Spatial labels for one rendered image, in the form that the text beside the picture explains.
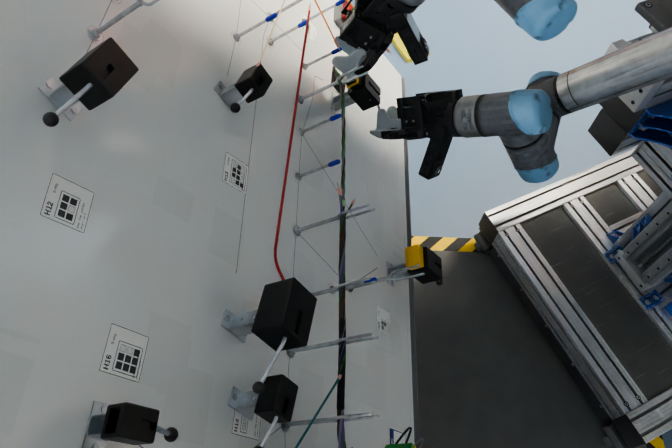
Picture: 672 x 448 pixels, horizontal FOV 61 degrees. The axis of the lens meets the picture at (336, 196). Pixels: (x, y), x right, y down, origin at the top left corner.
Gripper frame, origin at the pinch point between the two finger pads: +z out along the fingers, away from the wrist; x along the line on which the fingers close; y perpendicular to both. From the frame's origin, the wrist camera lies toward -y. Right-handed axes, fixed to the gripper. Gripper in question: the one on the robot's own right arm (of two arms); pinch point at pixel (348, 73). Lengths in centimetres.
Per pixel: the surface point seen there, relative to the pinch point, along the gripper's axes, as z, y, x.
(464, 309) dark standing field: 81, -99, -8
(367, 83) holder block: -0.4, -4.0, 0.7
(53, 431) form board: -6, 31, 70
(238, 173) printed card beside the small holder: 0.0, 16.9, 31.1
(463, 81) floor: 73, -101, -121
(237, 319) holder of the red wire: 0, 13, 52
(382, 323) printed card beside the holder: 17.0, -20.1, 38.8
